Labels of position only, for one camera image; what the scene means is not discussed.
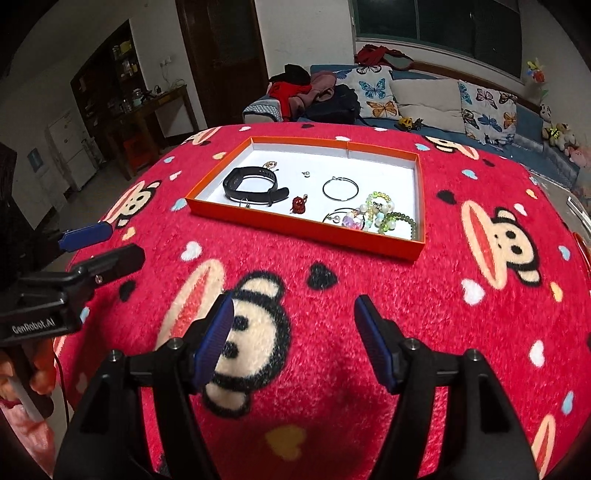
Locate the butterfly print pillow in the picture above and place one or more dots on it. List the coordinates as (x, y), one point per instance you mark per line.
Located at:
(374, 92)
(487, 115)

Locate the blue sofa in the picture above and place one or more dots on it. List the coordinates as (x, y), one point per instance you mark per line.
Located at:
(526, 124)

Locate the silver bangle with pearl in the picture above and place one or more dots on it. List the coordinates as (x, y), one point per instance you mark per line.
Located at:
(339, 218)

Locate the white refrigerator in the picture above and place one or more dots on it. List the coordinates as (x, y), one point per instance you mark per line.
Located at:
(69, 143)

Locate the wooden side table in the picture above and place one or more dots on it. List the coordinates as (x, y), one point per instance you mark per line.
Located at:
(157, 99)

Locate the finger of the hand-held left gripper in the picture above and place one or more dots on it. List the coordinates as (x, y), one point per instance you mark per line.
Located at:
(87, 235)
(115, 261)

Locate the person's left forearm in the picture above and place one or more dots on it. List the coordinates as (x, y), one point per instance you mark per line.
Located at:
(23, 438)

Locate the window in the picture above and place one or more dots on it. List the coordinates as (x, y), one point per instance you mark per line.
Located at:
(438, 23)

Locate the plain silver bangle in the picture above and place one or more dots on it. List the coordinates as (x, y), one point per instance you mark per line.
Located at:
(340, 177)

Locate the small gold brooch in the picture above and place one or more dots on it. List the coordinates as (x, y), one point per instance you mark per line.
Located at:
(270, 165)

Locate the black smart band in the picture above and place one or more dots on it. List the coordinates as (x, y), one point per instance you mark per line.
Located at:
(231, 184)

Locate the plain cream pillow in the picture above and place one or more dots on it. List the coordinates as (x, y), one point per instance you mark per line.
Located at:
(425, 104)

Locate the pile of clothes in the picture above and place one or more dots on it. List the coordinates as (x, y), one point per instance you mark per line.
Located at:
(295, 94)

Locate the yellow toy truck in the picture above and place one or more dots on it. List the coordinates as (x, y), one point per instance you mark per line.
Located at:
(408, 123)

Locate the orange box lid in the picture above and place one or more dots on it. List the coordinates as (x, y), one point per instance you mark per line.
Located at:
(582, 240)

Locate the grey knitted armrest cover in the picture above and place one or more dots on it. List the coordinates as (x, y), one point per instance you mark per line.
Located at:
(263, 108)

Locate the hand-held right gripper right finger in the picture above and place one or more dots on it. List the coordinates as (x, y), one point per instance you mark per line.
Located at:
(374, 341)

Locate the orange shallow tray box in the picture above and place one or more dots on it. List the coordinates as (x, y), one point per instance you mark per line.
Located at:
(286, 184)

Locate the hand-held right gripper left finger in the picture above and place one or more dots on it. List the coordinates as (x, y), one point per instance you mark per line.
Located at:
(214, 341)

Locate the red garment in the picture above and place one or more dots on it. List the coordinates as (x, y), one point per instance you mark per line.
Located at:
(374, 55)

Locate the dark wooden cabinet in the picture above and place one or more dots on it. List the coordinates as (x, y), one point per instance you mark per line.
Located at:
(99, 78)

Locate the colourful pinwheel flower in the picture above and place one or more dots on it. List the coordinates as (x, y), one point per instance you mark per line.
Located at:
(535, 71)

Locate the person's left hand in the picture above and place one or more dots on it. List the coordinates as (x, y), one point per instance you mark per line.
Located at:
(41, 381)

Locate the red plastic crate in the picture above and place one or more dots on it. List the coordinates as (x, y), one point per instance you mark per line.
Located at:
(138, 154)

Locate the black bag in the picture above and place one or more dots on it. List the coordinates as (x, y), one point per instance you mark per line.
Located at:
(337, 104)

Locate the small silver earring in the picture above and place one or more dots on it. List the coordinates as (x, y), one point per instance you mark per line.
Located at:
(244, 203)

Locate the red charm pendant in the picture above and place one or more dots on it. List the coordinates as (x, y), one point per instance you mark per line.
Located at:
(300, 205)

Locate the group of stuffed toys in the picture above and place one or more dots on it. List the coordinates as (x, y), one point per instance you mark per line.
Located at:
(561, 134)

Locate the dark wooden door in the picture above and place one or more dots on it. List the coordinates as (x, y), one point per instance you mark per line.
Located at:
(231, 55)

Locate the red printed blanket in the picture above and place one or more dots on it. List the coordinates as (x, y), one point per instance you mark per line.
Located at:
(323, 323)

